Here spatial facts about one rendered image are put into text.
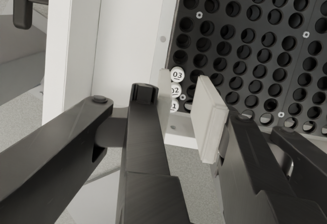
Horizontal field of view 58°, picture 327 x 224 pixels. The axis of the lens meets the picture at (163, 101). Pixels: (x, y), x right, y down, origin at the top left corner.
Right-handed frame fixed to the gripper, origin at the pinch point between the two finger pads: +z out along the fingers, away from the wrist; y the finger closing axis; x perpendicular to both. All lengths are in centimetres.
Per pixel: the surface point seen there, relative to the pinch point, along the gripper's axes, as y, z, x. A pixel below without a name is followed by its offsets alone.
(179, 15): -0.8, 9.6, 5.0
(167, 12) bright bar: -1.8, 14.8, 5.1
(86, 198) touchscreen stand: -23, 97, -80
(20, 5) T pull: -13.7, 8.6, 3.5
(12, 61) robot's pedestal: -40, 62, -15
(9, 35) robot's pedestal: -48, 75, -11
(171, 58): -0.8, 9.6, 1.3
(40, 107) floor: -47, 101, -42
